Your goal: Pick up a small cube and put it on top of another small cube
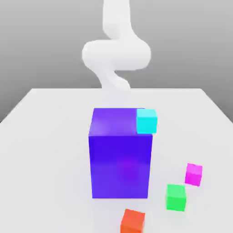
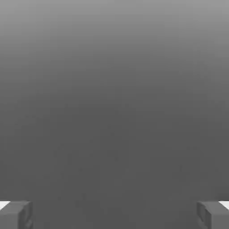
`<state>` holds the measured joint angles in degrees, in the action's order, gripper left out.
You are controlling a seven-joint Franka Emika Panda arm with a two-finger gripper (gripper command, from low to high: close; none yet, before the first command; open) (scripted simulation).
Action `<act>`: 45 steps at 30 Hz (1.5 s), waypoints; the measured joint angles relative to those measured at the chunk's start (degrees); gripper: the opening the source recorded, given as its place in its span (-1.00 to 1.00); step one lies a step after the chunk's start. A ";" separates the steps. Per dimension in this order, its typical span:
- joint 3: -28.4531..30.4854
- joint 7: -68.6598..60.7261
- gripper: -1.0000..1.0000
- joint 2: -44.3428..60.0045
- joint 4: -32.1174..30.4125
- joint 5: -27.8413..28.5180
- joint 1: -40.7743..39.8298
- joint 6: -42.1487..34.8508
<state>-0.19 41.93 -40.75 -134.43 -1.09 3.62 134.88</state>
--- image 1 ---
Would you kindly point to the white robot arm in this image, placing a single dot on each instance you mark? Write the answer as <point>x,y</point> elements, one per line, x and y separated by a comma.
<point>116,54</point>

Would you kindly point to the small cyan cube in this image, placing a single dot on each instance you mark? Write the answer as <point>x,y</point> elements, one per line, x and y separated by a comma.
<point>146,122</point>

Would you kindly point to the small magenta cube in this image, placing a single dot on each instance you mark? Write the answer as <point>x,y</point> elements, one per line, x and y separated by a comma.
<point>193,174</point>

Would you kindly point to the small green cube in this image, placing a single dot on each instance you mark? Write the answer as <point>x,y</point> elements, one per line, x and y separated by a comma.
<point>175,198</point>

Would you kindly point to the small orange cube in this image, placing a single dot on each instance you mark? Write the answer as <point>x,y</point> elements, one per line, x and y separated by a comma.
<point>132,222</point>

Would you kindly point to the large purple box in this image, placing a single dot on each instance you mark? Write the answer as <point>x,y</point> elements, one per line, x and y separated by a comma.
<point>120,163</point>

